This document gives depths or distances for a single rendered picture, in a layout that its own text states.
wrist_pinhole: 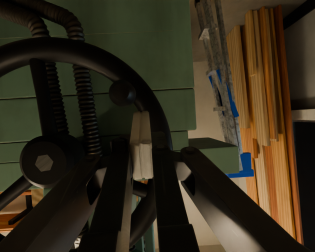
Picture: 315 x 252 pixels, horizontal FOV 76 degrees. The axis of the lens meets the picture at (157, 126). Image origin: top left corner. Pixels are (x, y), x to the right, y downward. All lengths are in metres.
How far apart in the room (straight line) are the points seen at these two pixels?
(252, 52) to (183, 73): 1.37
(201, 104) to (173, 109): 2.58
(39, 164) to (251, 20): 1.76
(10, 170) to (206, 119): 2.72
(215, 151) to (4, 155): 0.44
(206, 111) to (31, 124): 2.70
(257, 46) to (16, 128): 1.66
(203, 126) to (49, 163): 2.83
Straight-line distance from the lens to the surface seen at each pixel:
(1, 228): 3.38
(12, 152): 0.51
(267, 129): 1.79
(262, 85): 1.78
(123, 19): 0.47
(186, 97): 0.44
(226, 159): 0.47
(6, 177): 0.53
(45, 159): 0.26
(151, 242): 0.91
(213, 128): 3.05
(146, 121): 0.17
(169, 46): 0.45
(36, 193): 0.52
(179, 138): 0.43
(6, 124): 0.51
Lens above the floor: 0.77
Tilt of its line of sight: 2 degrees up
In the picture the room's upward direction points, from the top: 176 degrees clockwise
